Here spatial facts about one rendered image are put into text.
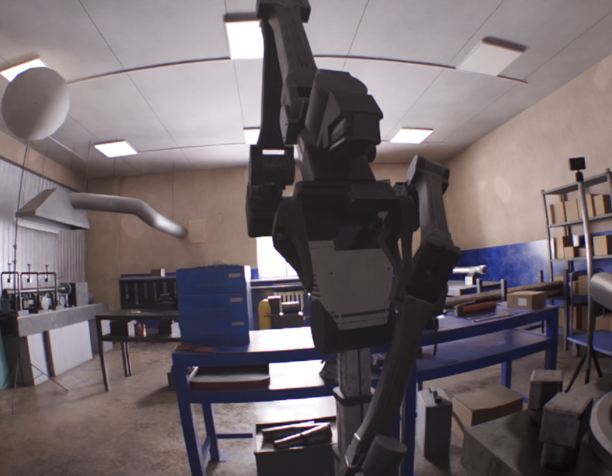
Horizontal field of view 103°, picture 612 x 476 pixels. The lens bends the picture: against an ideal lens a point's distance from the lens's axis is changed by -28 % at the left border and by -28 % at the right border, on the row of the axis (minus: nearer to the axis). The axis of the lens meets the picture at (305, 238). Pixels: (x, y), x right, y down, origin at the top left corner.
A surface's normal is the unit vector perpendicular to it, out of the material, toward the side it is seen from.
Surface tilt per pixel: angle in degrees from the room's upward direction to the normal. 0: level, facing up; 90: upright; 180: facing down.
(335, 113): 90
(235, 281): 90
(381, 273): 90
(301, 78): 68
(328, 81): 60
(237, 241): 90
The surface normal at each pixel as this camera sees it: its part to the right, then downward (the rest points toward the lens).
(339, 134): -0.97, 0.04
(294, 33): 0.21, -0.47
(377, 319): 0.25, -0.10
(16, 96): 0.35, 0.26
